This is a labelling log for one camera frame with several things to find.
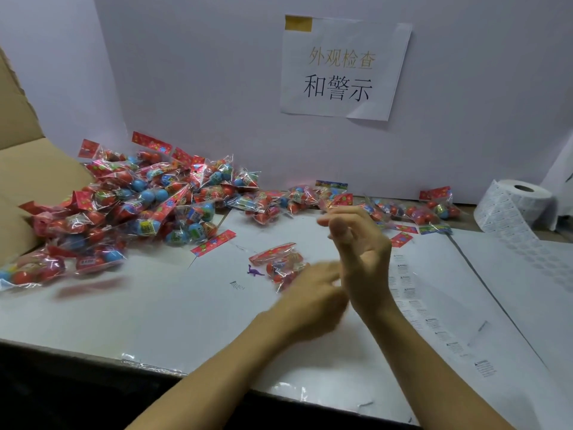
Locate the person's right hand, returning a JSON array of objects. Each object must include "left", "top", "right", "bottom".
[{"left": 317, "top": 205, "right": 395, "bottom": 321}]

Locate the person's left hand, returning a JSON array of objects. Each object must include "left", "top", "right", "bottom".
[{"left": 269, "top": 260, "right": 351, "bottom": 343}]

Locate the person's right forearm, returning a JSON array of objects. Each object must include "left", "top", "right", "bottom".
[{"left": 354, "top": 303, "right": 515, "bottom": 430}]

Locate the person's left forearm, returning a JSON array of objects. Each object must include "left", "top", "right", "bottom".
[{"left": 127, "top": 309, "right": 316, "bottom": 430}]

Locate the clear toy egg packet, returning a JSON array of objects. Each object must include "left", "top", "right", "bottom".
[{"left": 370, "top": 198, "right": 421, "bottom": 225}]

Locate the single toy egg packet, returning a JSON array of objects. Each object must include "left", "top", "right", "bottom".
[{"left": 249, "top": 242, "right": 310, "bottom": 293}]

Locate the red toy egg packet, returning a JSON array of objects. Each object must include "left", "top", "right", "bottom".
[{"left": 418, "top": 186, "right": 462, "bottom": 222}]

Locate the strip of warning label stickers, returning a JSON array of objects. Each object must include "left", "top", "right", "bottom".
[{"left": 389, "top": 254, "right": 498, "bottom": 382}]

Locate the large white paper sheet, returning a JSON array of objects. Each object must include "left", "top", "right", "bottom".
[{"left": 120, "top": 214, "right": 554, "bottom": 427}]

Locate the white paper sign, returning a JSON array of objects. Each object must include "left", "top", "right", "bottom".
[{"left": 280, "top": 14, "right": 413, "bottom": 122}]

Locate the white label sticker roll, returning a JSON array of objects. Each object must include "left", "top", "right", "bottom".
[{"left": 474, "top": 178, "right": 556, "bottom": 241}]

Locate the yellow tape piece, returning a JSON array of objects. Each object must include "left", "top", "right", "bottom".
[{"left": 285, "top": 14, "right": 313, "bottom": 32}]

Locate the pile of toy egg packets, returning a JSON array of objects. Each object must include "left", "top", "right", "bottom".
[{"left": 0, "top": 131, "right": 355, "bottom": 292}]

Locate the brown cardboard box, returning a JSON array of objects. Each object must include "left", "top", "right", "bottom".
[{"left": 0, "top": 47, "right": 96, "bottom": 267}]

